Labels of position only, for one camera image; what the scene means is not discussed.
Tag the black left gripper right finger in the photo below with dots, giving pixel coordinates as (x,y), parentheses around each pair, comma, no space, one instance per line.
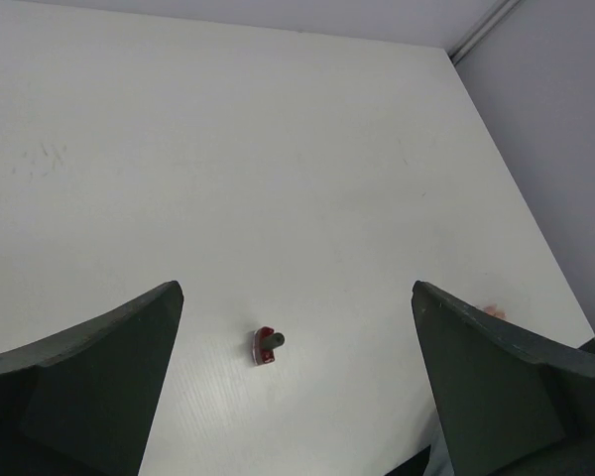
(509,401)

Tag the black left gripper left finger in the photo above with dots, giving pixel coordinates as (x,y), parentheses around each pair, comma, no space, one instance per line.
(82,401)

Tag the red nail polish bottle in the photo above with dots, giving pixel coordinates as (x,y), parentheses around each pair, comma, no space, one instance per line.
(264,344)

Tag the mannequin hand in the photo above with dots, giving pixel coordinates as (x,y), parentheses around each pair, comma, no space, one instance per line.
(494,310)

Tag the aluminium frame post right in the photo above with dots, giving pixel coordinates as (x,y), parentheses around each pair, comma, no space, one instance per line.
(499,12)

